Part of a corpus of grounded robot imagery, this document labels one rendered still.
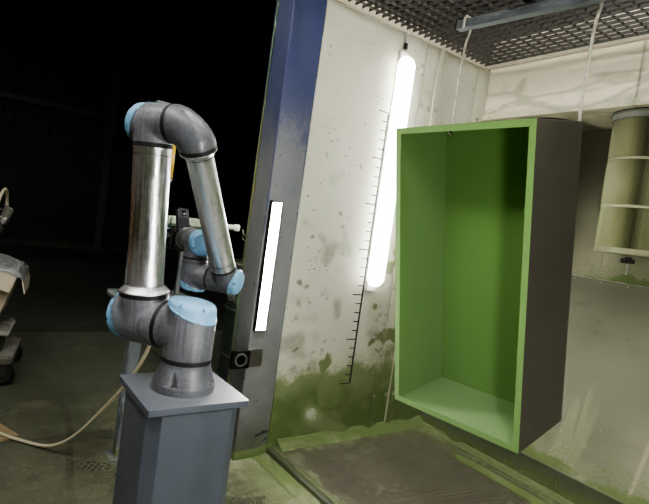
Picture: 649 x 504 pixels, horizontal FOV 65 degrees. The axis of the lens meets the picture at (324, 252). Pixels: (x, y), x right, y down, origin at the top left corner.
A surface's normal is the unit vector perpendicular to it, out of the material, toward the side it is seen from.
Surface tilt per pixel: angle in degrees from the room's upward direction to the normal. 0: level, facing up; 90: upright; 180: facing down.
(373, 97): 90
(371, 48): 90
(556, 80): 90
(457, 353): 102
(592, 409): 57
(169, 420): 90
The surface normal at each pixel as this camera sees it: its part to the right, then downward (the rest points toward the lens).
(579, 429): -0.60, -0.61
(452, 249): -0.76, 0.14
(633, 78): -0.81, -0.08
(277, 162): 0.58, 0.13
